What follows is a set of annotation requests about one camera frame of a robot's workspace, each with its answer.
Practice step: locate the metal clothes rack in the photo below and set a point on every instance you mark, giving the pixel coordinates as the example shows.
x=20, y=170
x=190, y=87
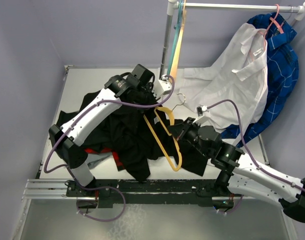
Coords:
x=173, y=5

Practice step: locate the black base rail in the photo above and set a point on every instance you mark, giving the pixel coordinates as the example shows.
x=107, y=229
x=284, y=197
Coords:
x=200, y=192

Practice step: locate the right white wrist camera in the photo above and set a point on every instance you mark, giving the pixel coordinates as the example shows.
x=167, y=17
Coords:
x=203, y=115

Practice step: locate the pink hanger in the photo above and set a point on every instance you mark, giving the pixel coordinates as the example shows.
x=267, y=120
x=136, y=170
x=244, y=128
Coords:
x=276, y=32

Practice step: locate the red black plaid shirt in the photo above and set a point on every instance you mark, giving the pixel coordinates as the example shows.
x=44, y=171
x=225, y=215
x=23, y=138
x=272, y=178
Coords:
x=112, y=153

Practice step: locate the white shirt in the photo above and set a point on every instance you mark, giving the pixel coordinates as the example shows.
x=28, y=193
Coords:
x=238, y=79

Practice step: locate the teal plastic hanger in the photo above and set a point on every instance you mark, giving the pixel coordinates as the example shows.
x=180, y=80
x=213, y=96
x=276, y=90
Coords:
x=173, y=45

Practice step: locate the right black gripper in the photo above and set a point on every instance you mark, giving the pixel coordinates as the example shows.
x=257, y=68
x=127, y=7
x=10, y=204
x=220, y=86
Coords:
x=187, y=125

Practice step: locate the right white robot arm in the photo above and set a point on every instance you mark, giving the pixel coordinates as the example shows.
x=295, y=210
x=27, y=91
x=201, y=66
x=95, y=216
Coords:
x=240, y=173

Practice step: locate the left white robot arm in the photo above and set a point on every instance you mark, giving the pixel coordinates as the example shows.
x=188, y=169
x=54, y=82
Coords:
x=133, y=89

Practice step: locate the blue plaid shirt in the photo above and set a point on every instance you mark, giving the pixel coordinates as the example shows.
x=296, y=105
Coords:
x=283, y=74

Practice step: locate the beige wooden hanger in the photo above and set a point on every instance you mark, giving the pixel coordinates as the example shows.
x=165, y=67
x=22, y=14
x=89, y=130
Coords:
x=178, y=47

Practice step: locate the yellow plastic hanger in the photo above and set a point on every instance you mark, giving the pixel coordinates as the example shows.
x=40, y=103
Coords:
x=171, y=117

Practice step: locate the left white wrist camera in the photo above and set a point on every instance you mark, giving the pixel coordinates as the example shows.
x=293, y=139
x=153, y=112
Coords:
x=162, y=86

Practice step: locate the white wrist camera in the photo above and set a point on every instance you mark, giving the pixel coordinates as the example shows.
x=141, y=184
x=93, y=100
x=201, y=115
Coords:
x=203, y=115
x=162, y=86

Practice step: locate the grey shirt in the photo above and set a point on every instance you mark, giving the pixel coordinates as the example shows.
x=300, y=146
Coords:
x=93, y=160

